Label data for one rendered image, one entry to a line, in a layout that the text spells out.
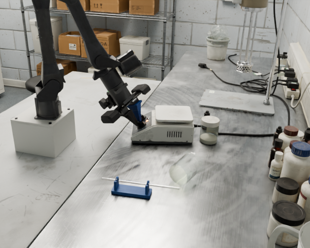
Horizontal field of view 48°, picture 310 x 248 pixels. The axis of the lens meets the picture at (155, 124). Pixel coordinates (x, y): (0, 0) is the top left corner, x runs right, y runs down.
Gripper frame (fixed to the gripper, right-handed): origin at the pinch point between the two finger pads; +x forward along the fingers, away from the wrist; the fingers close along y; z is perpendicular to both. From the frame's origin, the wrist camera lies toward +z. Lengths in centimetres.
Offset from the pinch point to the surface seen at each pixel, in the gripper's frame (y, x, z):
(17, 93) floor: -72, 12, 320
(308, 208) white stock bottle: 5, 23, -53
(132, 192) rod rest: 23.9, 6.5, -20.2
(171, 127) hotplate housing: -3.7, 7.4, -10.0
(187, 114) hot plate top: -11.3, 7.8, -10.4
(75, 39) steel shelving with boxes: -118, -11, 219
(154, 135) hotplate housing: 0.6, 7.1, -5.6
